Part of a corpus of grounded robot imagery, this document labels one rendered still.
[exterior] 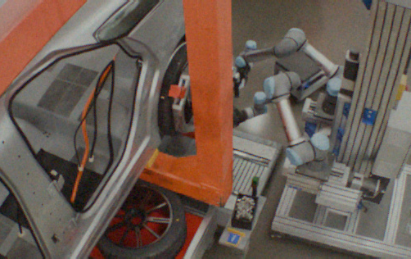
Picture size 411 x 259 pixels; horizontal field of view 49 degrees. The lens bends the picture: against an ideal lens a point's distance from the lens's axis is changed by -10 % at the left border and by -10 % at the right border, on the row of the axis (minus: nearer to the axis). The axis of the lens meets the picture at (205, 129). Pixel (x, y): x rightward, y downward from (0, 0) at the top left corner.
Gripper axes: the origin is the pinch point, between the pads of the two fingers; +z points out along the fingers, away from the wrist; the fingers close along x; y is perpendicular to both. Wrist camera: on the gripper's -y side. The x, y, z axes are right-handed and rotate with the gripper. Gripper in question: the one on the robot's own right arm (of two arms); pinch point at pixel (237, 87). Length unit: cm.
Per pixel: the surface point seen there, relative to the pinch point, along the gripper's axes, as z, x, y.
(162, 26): 36, -31, 73
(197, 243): 100, 11, -44
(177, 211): 89, -7, -33
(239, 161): 5, 4, -77
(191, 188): 76, -1, -19
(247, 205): 71, 35, -26
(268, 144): -18, 21, -75
